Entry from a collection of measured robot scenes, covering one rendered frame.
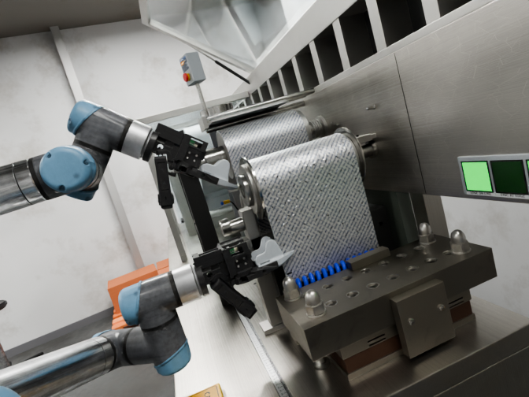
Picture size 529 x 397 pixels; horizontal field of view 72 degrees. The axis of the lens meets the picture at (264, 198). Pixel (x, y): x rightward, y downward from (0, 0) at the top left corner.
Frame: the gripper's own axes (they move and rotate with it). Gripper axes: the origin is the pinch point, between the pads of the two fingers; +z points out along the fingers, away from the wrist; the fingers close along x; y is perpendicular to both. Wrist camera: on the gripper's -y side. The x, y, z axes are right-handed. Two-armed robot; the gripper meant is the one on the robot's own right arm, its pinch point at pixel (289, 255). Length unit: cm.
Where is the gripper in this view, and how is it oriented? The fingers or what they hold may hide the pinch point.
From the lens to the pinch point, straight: 80.8
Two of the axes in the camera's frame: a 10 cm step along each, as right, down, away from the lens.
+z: 9.2, -3.1, 2.3
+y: -2.8, -9.5, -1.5
